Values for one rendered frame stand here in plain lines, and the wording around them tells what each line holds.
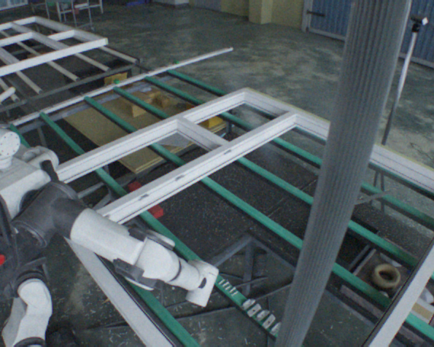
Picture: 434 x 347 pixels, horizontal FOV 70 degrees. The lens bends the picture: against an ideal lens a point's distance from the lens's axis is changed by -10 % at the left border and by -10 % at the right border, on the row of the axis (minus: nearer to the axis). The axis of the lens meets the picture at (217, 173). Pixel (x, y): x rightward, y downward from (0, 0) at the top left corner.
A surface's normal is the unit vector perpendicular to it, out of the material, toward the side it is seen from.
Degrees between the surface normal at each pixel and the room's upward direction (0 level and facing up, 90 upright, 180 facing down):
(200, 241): 0
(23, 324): 90
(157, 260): 46
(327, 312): 0
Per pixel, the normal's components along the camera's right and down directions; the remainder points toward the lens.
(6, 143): 0.90, 0.32
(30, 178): 0.69, -0.43
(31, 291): 0.64, 0.47
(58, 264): 0.00, -0.79
